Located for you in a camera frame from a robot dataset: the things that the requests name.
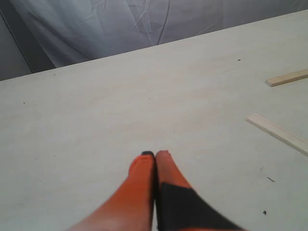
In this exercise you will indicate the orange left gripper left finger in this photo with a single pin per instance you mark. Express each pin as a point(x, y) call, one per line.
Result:
point(130, 208)

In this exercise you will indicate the plain wood stick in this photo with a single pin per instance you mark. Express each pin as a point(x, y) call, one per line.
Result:
point(280, 133)

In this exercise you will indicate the left gripper orange black-padded right finger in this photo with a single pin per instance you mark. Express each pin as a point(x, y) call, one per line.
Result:
point(179, 207)

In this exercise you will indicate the white backdrop cloth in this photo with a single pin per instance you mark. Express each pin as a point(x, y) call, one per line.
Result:
point(56, 33)

